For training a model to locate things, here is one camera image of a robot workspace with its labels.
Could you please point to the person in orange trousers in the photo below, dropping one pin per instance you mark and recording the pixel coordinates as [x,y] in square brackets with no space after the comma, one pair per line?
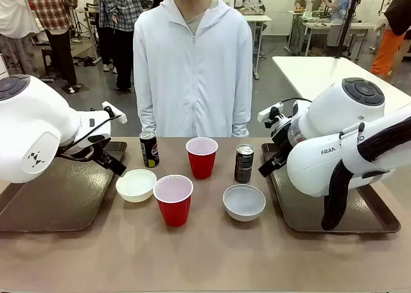
[387,49]

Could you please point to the person in blue plaid shirt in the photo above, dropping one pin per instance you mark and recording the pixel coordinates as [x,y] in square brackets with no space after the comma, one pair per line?
[122,13]

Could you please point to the long white workbench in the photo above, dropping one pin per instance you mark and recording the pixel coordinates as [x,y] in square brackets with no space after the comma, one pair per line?
[334,26]

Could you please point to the black pepsi can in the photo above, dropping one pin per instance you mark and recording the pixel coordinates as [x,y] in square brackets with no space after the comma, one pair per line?
[244,164]

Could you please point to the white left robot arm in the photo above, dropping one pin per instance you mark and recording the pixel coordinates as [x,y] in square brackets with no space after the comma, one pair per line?
[32,119]

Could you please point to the red plastic cup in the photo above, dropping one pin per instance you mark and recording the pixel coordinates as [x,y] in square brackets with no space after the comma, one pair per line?
[173,206]
[201,161]

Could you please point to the brown plastic tray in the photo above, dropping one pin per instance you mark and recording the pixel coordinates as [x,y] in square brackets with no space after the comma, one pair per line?
[298,209]
[64,193]

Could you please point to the person's right forearm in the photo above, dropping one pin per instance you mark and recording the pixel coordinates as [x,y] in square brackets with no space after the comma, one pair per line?
[146,116]

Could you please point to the person in red plaid shirt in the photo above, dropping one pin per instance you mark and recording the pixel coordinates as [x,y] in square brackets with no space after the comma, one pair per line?
[53,10]

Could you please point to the white background desk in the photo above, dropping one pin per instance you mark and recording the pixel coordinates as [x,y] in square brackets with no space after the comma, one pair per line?
[257,20]

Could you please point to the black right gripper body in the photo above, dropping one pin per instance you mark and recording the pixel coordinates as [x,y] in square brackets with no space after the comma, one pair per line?
[281,146]

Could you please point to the black upright pole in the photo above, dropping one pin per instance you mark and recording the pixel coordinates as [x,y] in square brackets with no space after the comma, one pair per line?
[345,23]

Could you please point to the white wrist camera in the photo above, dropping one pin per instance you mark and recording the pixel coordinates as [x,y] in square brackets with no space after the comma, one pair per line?
[269,112]
[115,113]

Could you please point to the black can with green base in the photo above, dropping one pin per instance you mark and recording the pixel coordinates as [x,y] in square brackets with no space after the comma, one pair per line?
[149,150]

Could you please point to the person in white shirt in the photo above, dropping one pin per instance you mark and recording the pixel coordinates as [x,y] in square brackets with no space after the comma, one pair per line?
[14,16]

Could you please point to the cream white bowl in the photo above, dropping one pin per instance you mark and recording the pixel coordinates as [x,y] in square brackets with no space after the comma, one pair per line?
[135,187]

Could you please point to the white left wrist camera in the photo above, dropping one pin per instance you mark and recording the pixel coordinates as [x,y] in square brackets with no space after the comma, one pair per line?
[115,113]

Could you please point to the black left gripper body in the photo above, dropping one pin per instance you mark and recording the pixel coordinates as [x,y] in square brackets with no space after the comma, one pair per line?
[98,147]

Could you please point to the grey white bowl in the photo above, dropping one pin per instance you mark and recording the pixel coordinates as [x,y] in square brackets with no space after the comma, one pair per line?
[244,206]

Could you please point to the person in white hoodie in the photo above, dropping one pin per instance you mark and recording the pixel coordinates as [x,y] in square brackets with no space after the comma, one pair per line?
[192,81]

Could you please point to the white side table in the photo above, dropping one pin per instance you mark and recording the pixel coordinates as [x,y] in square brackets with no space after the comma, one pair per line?
[314,74]

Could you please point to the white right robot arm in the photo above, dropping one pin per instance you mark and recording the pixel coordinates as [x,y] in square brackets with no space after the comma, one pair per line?
[321,164]

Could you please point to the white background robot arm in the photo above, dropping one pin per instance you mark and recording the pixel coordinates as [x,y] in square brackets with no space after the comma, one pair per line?
[311,0]

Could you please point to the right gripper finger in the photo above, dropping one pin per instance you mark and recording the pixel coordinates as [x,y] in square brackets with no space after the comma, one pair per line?
[268,169]
[276,158]

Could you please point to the person in blue patterned shirt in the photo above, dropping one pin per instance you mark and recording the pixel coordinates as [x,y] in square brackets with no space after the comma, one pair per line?
[337,0]

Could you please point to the person's left forearm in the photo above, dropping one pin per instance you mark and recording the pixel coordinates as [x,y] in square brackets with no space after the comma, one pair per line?
[241,119]

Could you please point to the black stool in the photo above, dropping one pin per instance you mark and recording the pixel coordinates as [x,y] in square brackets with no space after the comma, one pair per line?
[48,61]

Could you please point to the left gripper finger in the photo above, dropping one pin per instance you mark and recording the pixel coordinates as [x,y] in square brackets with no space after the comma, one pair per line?
[116,168]
[103,154]

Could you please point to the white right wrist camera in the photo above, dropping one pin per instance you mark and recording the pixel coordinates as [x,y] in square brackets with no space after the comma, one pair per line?
[269,112]

